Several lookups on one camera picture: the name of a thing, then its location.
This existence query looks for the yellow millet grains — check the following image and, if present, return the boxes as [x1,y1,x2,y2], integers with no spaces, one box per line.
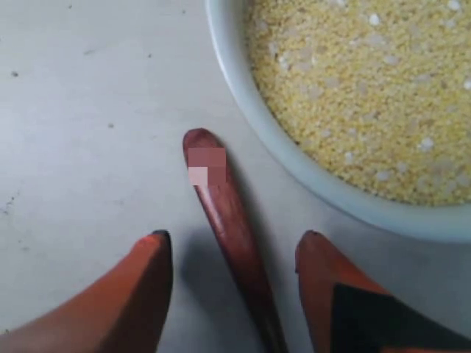
[244,1,470,206]

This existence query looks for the white ceramic bowl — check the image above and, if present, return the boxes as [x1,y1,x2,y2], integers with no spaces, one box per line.
[205,1,470,243]

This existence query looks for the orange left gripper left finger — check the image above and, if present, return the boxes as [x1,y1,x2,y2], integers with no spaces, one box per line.
[1,230,173,352]

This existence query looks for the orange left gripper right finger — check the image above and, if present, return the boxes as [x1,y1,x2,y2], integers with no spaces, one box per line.
[296,230,470,352]

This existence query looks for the brown wooden spoon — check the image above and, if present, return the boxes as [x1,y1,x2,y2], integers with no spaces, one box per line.
[183,128,288,352]

